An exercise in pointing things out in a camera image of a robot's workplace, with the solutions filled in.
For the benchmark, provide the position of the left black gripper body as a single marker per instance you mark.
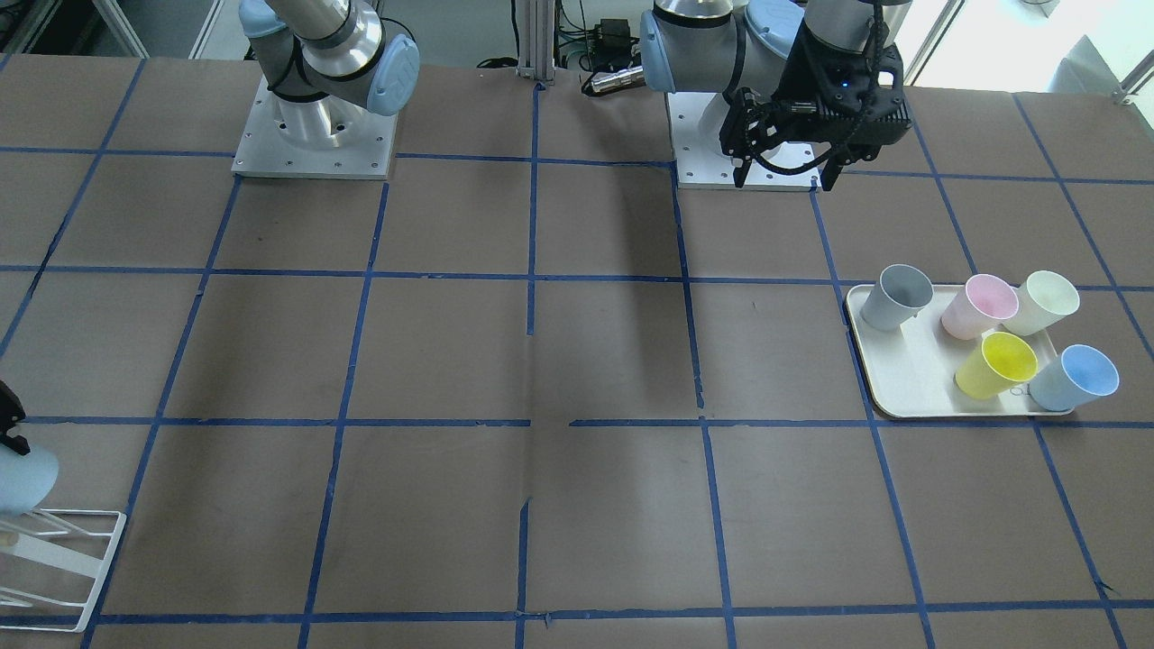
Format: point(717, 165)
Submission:
point(799, 79)

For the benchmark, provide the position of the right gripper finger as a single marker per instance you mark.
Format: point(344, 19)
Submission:
point(12, 414)

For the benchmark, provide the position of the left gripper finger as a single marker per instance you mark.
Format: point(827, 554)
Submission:
point(835, 163)
point(743, 134)

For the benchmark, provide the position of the light blue plastic cup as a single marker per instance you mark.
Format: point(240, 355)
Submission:
point(26, 480)

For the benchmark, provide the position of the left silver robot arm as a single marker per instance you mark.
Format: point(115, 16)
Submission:
point(715, 46)

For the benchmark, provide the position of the grey plastic cup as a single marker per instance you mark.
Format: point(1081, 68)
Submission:
point(901, 292)

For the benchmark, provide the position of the pink plastic cup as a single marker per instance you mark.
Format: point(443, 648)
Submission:
point(983, 302)

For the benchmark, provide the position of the cream white plastic cup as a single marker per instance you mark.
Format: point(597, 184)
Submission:
point(1044, 298)

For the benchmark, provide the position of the yellow plastic cup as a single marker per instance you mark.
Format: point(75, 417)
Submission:
point(1000, 361)

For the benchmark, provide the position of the silver flashlight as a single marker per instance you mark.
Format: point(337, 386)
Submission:
point(602, 83)

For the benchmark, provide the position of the black power adapter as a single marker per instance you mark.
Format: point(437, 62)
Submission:
point(609, 36)

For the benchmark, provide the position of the cream plastic tray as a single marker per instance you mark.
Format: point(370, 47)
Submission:
point(910, 371)

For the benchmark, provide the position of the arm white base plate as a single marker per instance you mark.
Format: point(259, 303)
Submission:
point(695, 119)
point(361, 149)

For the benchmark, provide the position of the white wire cup rack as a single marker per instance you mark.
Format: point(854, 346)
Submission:
point(36, 538)

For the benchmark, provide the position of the aluminium frame post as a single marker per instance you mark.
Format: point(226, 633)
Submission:
point(535, 23)

